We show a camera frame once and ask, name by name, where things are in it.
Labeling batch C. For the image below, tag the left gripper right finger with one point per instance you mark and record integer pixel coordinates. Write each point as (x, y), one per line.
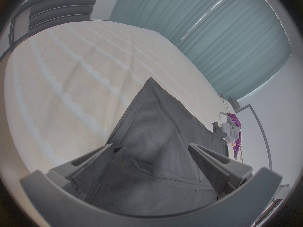
(213, 171)

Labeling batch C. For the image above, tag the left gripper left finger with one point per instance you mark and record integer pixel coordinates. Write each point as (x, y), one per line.
(90, 171)

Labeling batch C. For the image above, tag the black T-shirt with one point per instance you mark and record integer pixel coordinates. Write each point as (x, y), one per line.
(156, 131)

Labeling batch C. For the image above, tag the pile of clothes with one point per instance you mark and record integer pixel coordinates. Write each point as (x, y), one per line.
(233, 129)

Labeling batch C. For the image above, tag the bed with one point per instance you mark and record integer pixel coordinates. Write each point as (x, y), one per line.
(71, 79)

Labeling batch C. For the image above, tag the grey bedside table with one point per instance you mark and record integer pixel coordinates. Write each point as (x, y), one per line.
(230, 100)

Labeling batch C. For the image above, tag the blue-green curtain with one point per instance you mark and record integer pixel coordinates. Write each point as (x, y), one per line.
(241, 51)
(170, 10)

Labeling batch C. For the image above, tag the black chest of drawers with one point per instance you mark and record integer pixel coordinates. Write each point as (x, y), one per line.
(61, 10)

